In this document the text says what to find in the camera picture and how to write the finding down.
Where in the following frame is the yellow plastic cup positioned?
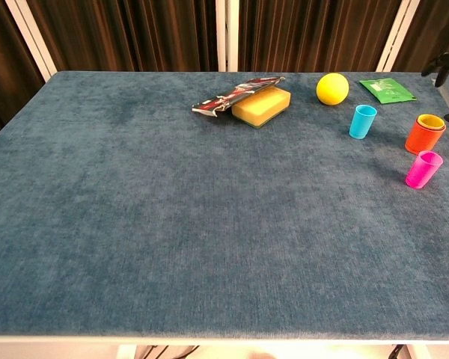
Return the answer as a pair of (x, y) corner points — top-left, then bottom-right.
(416, 114), (447, 132)

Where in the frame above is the light blue plastic cup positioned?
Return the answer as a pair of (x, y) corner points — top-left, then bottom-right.
(349, 104), (378, 141)

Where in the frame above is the pink plastic cup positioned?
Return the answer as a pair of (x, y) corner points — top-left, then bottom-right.
(405, 150), (444, 190)

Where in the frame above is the dark brown curtain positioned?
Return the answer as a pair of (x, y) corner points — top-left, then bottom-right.
(391, 0), (449, 74)
(236, 0), (402, 73)
(0, 0), (46, 145)
(25, 0), (220, 73)

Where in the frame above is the green sachet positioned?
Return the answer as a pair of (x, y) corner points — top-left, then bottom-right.
(358, 77), (418, 105)

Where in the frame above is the red plastic cup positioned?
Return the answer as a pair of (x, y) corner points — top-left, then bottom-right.
(404, 116), (446, 156)

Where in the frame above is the yellow ball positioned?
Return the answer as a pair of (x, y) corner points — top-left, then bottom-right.
(315, 73), (350, 106)

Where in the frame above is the yellow sponge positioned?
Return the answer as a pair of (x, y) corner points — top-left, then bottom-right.
(230, 87), (292, 130)

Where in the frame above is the dark red printed snack packet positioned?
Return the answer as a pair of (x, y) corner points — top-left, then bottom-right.
(191, 76), (287, 117)

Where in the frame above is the blue fabric table cover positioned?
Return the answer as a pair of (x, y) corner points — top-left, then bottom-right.
(0, 70), (449, 340)

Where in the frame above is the white frame post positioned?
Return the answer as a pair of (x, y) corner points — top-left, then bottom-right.
(4, 0), (58, 82)
(375, 0), (422, 73)
(214, 0), (241, 73)

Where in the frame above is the black cable bundle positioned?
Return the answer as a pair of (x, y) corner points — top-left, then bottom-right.
(144, 344), (201, 359)

